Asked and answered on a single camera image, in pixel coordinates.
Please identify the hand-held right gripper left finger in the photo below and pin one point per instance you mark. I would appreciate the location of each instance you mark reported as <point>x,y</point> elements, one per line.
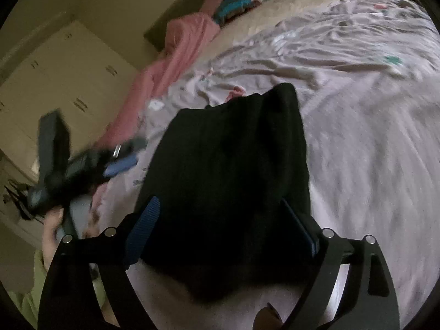
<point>141,237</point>

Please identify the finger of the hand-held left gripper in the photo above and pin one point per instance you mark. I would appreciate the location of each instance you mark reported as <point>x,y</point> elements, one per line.
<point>120,165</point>
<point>129,146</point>

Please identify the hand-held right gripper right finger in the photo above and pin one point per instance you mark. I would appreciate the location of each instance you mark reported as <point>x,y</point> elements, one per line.
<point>309,244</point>

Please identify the black sweater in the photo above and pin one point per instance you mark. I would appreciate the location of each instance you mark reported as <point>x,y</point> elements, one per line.
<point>223,178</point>

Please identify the striped folded clothes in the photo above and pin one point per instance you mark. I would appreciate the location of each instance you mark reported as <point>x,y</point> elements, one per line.
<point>233,7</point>

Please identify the person's left hand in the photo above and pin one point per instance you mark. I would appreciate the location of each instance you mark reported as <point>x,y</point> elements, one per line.
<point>53,230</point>

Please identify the dark tangled objects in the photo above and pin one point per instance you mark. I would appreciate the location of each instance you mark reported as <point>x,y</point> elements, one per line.
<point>20,196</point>

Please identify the cream wardrobe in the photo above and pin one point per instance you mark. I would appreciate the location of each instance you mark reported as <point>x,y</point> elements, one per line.
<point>79,75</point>

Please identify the pink blanket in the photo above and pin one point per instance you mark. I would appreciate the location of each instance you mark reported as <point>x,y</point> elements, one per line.
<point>172,58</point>

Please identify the grey-green headboard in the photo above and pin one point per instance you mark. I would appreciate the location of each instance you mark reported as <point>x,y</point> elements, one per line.
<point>156,37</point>

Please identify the pale printed duvet cover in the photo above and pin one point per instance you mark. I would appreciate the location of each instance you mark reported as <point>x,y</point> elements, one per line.
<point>361,127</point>

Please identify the beige bed sheet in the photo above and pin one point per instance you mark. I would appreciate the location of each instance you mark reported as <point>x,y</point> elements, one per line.
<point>292,7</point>

